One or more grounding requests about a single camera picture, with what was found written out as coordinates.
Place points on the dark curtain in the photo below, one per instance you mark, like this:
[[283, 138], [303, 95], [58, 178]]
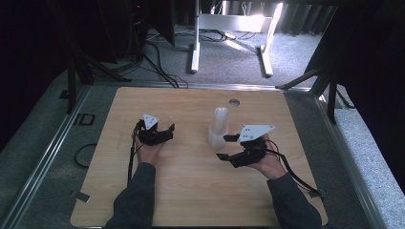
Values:
[[28, 63], [372, 79]]

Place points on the white desk frame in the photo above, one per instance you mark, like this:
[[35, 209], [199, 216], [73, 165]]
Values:
[[235, 23]]

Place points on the black metal stand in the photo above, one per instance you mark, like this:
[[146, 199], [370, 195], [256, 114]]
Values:
[[332, 101], [71, 86]]

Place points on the person's left hand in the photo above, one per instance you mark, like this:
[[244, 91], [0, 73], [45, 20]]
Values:
[[148, 154]]

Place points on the person's right hand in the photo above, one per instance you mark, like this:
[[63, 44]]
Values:
[[270, 166]]

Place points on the grey tape piece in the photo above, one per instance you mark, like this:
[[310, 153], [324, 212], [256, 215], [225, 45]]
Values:
[[83, 197]]

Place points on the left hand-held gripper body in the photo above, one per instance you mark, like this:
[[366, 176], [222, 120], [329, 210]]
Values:
[[153, 136]]

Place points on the grey pleated curtain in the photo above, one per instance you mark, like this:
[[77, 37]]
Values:
[[302, 19]]

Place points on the round grey table grommet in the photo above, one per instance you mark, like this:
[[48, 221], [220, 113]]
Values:
[[234, 102]]

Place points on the dark equipment tower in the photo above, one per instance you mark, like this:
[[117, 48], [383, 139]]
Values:
[[127, 31]]

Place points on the small black tape square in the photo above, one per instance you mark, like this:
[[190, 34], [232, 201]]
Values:
[[64, 94]]

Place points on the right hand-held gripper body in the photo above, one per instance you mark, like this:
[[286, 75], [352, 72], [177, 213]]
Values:
[[251, 152]]

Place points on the stack of clear plastic cups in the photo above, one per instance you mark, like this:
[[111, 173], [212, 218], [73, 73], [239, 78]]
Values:
[[219, 127]]

